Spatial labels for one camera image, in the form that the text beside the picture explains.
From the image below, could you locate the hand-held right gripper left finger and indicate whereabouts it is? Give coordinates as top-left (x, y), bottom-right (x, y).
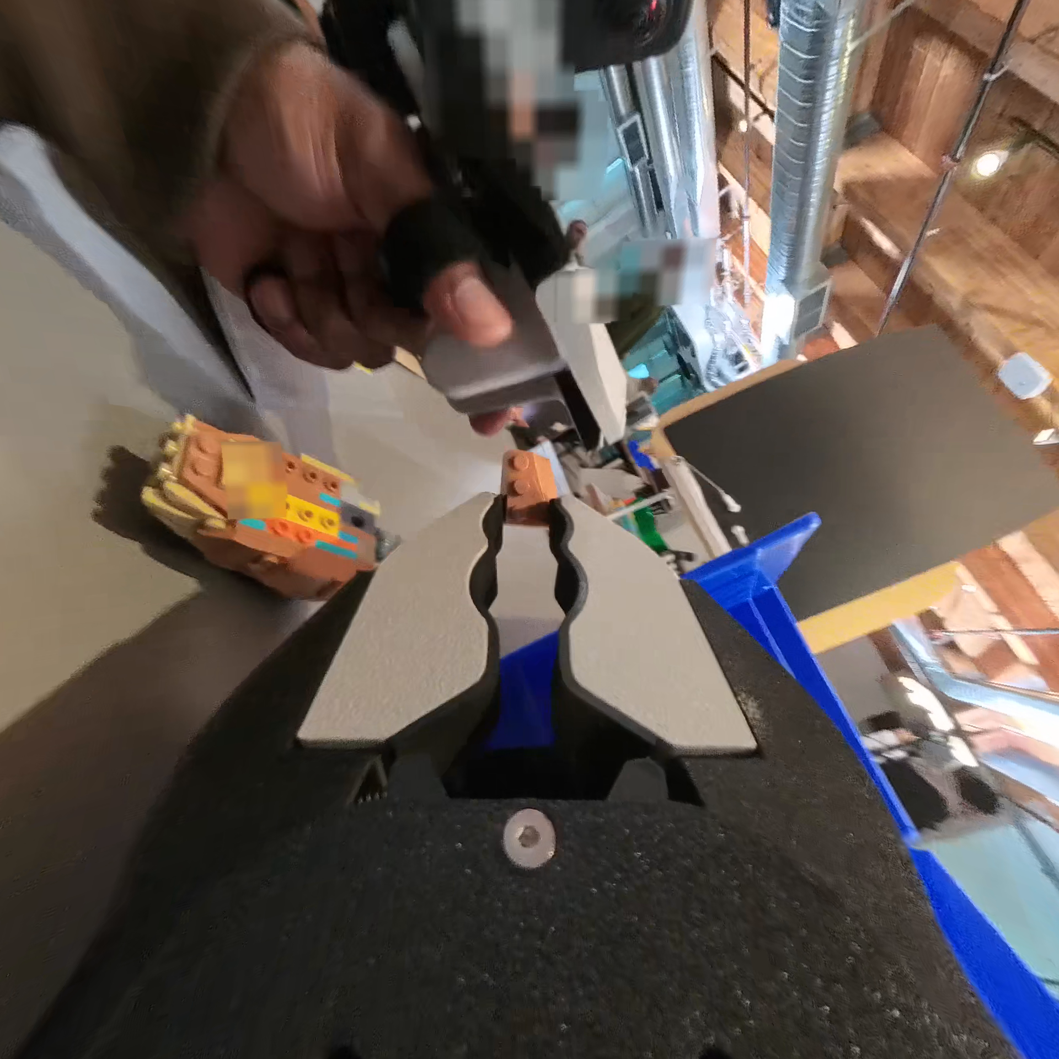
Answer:
top-left (296, 492), bottom-right (507, 754)

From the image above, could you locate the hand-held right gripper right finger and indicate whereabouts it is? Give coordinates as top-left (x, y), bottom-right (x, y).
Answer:
top-left (550, 496), bottom-right (759, 761)

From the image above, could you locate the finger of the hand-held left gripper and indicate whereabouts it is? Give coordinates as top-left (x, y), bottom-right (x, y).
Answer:
top-left (420, 267), bottom-right (572, 417)
top-left (536, 271), bottom-right (633, 450)

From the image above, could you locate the small orange toy brick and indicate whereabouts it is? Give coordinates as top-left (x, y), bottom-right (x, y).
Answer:
top-left (500, 449), bottom-right (560, 528)

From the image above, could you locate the blue plastic bin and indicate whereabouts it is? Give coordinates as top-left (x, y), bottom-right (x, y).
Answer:
top-left (488, 513), bottom-right (1059, 1059)

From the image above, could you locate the orange toy brick model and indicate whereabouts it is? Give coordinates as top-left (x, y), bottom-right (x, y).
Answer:
top-left (141, 414), bottom-right (402, 601)

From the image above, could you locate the person's left forearm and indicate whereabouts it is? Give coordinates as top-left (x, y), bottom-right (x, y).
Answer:
top-left (0, 0), bottom-right (328, 274)

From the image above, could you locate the person's left hand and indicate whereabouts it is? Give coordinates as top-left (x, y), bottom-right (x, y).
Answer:
top-left (186, 48), bottom-right (516, 372)

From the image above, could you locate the black divider panel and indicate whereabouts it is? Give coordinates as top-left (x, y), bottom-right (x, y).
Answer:
top-left (652, 325), bottom-right (1059, 656)

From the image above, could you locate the white charging cable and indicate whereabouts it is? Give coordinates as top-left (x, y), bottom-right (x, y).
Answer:
top-left (662, 455), bottom-right (743, 531)

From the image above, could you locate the silver ventilation duct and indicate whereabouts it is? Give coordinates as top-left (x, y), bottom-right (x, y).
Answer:
top-left (763, 0), bottom-right (863, 350)

